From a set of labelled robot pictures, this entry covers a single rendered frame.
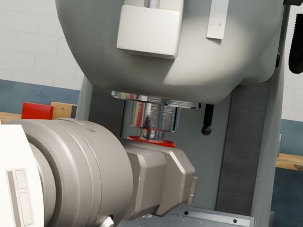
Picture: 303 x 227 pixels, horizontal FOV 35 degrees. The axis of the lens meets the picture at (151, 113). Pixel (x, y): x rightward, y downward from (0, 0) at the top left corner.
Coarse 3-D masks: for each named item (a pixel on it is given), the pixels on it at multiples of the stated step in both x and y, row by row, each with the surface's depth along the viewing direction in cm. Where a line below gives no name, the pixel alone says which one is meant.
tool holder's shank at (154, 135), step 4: (140, 132) 45; (144, 132) 44; (148, 132) 44; (152, 132) 44; (156, 132) 44; (160, 132) 44; (164, 132) 45; (140, 136) 44; (144, 136) 44; (148, 136) 44; (152, 136) 44; (156, 136) 44; (160, 136) 44; (148, 140) 44; (152, 140) 44; (156, 140) 44; (160, 140) 44
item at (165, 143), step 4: (132, 136) 45; (136, 136) 46; (136, 140) 43; (140, 140) 43; (144, 140) 44; (164, 140) 46; (156, 144) 43; (160, 144) 43; (164, 144) 43; (168, 144) 43; (172, 144) 44
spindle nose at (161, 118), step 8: (136, 104) 43; (144, 104) 43; (152, 104) 42; (136, 112) 43; (144, 112) 43; (152, 112) 42; (160, 112) 42; (168, 112) 43; (176, 112) 43; (136, 120) 43; (144, 120) 43; (152, 120) 43; (160, 120) 43; (168, 120) 43; (176, 120) 44; (144, 128) 43; (152, 128) 43; (160, 128) 43; (168, 128) 43; (176, 128) 44
